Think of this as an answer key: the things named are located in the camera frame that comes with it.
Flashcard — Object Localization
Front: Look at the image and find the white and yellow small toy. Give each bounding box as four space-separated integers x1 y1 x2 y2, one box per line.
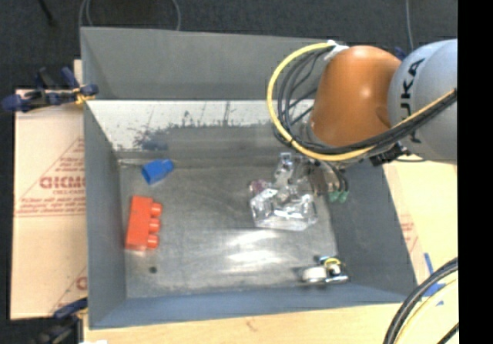
300 255 350 286

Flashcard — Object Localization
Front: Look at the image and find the grey metal bin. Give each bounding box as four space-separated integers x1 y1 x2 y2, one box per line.
79 26 420 330

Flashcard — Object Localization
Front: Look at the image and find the blue plastic cup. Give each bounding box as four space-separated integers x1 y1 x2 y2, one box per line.
141 159 176 186

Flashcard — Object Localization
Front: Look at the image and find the orange-red studded toy block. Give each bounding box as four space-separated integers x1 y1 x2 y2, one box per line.
123 195 163 252

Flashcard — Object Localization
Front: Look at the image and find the brown cardboard board red print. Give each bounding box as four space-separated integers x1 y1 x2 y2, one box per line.
8 88 433 321

